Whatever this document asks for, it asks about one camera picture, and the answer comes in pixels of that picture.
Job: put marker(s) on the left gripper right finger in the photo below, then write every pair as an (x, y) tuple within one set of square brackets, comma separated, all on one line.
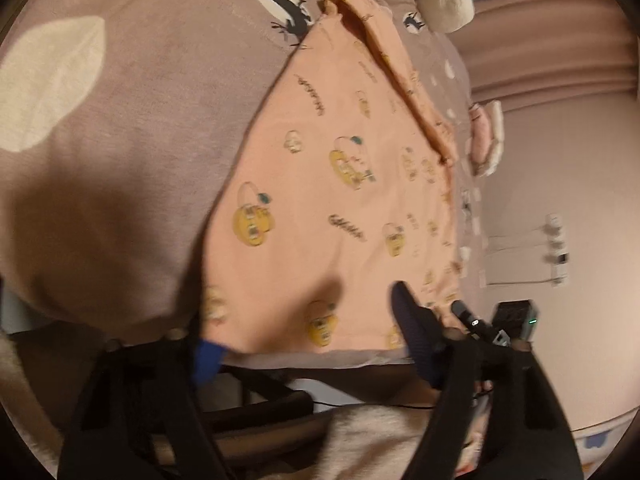
[(527, 434)]

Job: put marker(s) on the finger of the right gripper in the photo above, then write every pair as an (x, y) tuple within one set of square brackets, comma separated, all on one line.
[(472, 323)]

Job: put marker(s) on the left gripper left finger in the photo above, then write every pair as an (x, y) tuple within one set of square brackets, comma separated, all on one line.
[(137, 417)]

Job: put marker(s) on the peach printed baby garment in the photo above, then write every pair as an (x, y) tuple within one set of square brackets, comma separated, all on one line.
[(344, 187)]

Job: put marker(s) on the small pink white garment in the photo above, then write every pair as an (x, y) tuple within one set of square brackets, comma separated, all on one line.
[(487, 140)]

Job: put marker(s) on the mauve deer print duvet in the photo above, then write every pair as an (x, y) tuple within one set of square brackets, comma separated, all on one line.
[(121, 124)]

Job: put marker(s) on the white wall power strip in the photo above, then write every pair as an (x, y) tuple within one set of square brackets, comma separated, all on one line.
[(558, 251)]

